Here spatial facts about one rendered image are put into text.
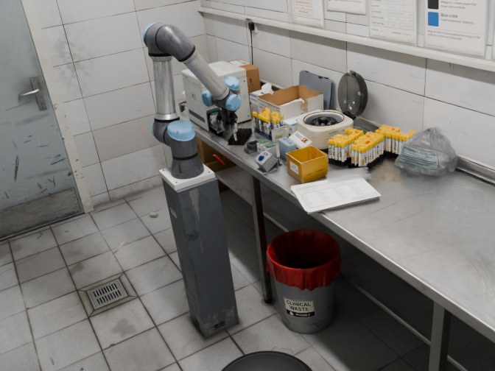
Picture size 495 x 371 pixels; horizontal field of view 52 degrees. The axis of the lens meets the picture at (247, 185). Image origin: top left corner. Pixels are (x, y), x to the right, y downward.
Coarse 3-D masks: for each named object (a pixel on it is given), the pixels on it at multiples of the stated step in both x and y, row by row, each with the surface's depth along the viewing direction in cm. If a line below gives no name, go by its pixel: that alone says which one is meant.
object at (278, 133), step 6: (252, 120) 271; (258, 120) 270; (270, 126) 261; (282, 126) 259; (258, 132) 270; (270, 132) 260; (276, 132) 257; (282, 132) 258; (288, 132) 260; (270, 138) 261; (276, 138) 258
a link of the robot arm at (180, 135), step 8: (168, 128) 221; (176, 128) 220; (184, 128) 220; (192, 128) 222; (168, 136) 223; (176, 136) 219; (184, 136) 219; (192, 136) 221; (168, 144) 226; (176, 144) 220; (184, 144) 220; (192, 144) 222; (176, 152) 223; (184, 152) 222; (192, 152) 224
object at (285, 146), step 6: (282, 138) 236; (288, 138) 235; (282, 144) 234; (288, 144) 229; (294, 144) 229; (282, 150) 235; (288, 150) 229; (294, 150) 230; (282, 156) 237; (282, 162) 236
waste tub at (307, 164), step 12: (288, 156) 220; (300, 156) 225; (312, 156) 227; (324, 156) 214; (288, 168) 224; (300, 168) 213; (312, 168) 214; (324, 168) 217; (300, 180) 216; (312, 180) 217
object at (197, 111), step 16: (208, 64) 294; (224, 64) 290; (192, 80) 277; (224, 80) 274; (240, 80) 278; (192, 96) 286; (240, 96) 282; (192, 112) 294; (208, 112) 275; (240, 112) 286; (208, 128) 279
